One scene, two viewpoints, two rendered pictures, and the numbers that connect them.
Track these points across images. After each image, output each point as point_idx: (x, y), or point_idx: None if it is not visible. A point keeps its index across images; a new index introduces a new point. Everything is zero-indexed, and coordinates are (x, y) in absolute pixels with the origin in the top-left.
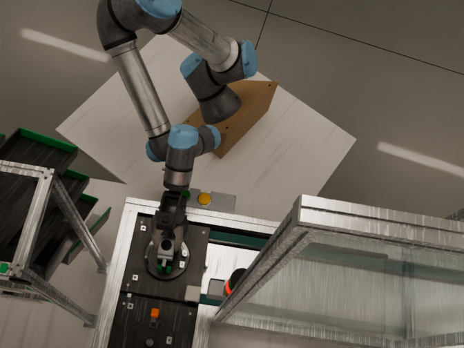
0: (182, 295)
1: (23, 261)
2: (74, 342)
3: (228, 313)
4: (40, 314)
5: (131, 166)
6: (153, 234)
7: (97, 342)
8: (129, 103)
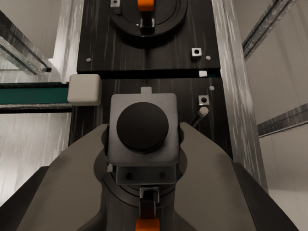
0: (106, 87)
1: None
2: (244, 38)
3: None
4: (302, 61)
5: None
6: (225, 159)
7: (228, 7)
8: None
